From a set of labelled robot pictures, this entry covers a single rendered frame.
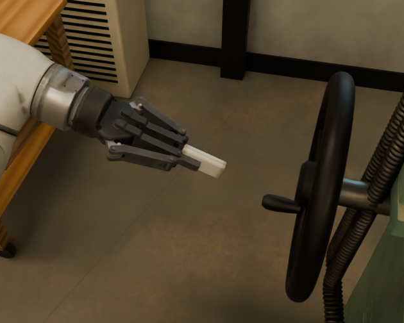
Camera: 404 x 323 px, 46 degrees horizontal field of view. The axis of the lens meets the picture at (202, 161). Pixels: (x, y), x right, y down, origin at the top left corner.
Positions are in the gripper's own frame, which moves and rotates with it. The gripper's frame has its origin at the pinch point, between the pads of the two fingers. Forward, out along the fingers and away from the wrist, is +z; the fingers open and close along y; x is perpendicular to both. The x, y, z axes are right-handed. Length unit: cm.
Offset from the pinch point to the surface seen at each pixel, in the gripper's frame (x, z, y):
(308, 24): 40, 25, 118
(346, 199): -15.6, 16.5, -9.2
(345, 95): -27.4, 8.7, -6.8
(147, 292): 74, 7, 9
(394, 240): 6.3, 38.9, 7.1
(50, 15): 39, -51, 59
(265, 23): 47, 10, 118
